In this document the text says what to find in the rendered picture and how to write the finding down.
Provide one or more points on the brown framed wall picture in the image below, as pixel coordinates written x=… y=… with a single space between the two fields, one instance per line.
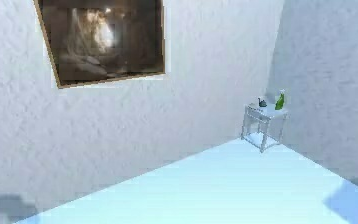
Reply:
x=103 y=40

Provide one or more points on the white side table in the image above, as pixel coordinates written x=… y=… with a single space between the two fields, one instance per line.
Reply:
x=265 y=115

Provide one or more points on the small dark grey kettle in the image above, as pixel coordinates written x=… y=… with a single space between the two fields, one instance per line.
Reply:
x=262 y=103

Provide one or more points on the green spray bottle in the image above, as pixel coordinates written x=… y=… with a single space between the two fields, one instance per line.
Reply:
x=280 y=101

